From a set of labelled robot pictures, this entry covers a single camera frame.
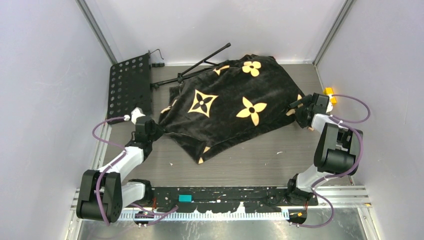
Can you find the black perforated music stand tray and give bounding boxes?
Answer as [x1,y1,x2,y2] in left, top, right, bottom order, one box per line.
[107,52,153,119]

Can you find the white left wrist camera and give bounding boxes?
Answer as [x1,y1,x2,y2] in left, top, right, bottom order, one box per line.
[123,107,146,125]

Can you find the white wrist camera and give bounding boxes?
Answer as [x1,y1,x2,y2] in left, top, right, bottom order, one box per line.
[325,101,334,114]
[123,107,146,125]

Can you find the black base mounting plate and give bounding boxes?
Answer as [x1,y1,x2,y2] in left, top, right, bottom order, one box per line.
[135,186,318,214]

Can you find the black folding tripod stand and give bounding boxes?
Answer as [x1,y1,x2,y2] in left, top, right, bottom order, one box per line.
[150,42,232,90]

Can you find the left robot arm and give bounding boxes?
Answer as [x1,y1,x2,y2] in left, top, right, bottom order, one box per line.
[75,114,164,225]

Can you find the black floral pillowcase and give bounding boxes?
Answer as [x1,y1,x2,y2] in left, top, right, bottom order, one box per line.
[158,54,304,164]

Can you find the teal block on base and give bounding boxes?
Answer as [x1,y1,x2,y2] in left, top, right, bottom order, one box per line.
[178,194,193,203]

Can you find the yellow toy block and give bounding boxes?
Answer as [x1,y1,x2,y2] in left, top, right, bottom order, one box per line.
[323,87,337,105]

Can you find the aluminium rail frame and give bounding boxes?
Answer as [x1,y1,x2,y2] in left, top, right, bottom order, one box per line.
[70,185,373,222]

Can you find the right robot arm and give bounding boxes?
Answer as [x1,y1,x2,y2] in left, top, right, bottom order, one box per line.
[285,93,363,205]

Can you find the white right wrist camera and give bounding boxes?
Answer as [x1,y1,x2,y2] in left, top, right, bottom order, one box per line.
[325,101,334,114]

